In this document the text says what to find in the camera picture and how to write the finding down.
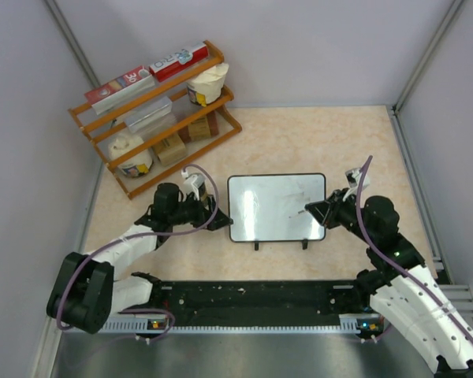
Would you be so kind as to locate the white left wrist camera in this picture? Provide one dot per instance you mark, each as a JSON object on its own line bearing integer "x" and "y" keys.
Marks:
{"x": 189, "y": 180}

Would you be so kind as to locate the black framed whiteboard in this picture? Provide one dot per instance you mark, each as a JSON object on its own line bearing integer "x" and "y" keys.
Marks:
{"x": 260, "y": 206}

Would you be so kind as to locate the clear plastic box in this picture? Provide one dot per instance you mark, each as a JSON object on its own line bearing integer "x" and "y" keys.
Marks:
{"x": 148, "y": 114}

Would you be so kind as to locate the white slotted cable duct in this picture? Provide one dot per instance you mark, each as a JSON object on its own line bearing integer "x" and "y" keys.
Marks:
{"x": 156, "y": 324}

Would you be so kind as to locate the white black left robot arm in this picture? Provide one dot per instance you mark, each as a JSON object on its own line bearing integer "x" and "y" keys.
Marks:
{"x": 88, "y": 288}

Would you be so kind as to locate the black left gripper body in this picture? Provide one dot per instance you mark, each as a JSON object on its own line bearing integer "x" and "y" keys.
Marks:
{"x": 191, "y": 212}

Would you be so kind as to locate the red grey wrap box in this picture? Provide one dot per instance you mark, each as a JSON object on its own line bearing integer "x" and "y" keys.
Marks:
{"x": 120, "y": 89}

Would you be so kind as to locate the orange wooden shelf rack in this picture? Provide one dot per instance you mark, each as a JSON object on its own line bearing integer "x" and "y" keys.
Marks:
{"x": 101, "y": 129}

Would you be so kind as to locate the red white foil box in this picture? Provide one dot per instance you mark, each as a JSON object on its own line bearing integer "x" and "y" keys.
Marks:
{"x": 178, "y": 61}

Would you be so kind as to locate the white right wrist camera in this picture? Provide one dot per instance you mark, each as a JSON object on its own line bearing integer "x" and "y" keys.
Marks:
{"x": 354, "y": 177}

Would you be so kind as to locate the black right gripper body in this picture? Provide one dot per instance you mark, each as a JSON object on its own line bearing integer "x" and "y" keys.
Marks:
{"x": 341, "y": 212}

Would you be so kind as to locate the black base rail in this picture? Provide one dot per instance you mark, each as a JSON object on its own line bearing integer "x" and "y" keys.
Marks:
{"x": 261, "y": 302}

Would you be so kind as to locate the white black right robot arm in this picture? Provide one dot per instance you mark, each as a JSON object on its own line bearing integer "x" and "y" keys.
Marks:
{"x": 401, "y": 287}

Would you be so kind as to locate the aluminium frame rail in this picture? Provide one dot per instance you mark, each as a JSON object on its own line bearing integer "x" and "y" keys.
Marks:
{"x": 459, "y": 295}

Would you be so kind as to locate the white paper bag right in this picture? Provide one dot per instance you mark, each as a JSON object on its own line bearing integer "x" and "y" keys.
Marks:
{"x": 206, "y": 87}

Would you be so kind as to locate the black yellow drink can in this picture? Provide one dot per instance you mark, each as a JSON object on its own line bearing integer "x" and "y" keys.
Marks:
{"x": 201, "y": 190}

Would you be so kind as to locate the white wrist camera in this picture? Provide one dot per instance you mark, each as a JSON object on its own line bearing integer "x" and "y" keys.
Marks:
{"x": 189, "y": 180}
{"x": 354, "y": 177}

